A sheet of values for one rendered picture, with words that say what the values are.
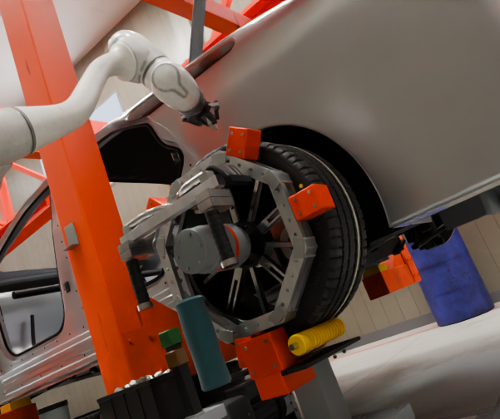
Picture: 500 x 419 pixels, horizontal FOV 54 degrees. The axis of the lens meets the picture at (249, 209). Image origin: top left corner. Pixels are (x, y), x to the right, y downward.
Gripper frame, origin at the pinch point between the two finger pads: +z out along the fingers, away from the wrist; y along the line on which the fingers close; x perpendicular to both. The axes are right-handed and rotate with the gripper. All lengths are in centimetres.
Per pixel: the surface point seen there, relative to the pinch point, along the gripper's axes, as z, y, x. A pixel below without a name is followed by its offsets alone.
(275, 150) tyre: -12.2, 18.6, -20.1
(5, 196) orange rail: 505, -452, 210
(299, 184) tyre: -14.1, 22.2, -32.6
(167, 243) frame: 0.2, -26.1, -33.8
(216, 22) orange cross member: 151, -8, 128
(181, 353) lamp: -39, -15, -68
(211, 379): -18, -17, -77
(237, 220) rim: -0.9, -1.0, -34.4
